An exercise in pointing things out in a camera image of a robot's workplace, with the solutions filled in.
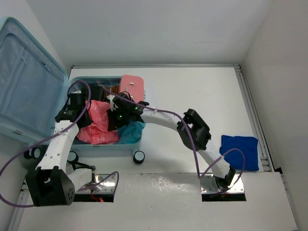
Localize light blue suitcase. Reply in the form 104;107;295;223
0;16;148;166

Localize pink printed garment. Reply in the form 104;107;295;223
77;100;119;145

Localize brown pants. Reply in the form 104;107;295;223
110;85;120;94

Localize pink vanity case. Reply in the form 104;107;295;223
119;75;144;103

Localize blue cloth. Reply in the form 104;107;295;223
219;134;259;172

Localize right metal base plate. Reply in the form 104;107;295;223
200;173;244;195

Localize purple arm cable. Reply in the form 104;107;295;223
100;84;246;194
0;80;120;208

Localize turquoise cloth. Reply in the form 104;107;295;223
116;121;146;144

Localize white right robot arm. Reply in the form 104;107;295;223
107;93;235;191

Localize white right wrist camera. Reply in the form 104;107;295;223
106;94;116;111

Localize black pouch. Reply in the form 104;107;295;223
90;85;104;101

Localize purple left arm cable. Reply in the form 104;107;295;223
0;80;120;208

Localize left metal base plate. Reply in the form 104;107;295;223
77;173;118;194

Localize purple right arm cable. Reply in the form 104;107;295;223
100;84;246;194

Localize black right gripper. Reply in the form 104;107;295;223
107;106;129;131

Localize metal base plate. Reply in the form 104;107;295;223
77;173;118;194
200;173;244;195

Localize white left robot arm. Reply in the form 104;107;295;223
26;92;95;207

